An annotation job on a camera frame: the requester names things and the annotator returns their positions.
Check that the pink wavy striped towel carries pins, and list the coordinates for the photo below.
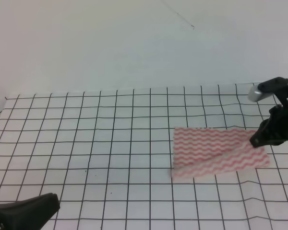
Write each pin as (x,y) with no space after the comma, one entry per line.
(202,152)

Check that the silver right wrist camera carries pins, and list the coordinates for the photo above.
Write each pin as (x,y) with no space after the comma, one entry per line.
(256,95)

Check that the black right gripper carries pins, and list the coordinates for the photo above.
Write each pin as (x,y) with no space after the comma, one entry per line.
(274,130)

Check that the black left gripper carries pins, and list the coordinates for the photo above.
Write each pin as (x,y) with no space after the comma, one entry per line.
(30,214)

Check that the white black-grid tablecloth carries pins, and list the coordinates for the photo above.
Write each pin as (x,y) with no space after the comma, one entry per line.
(107,155)

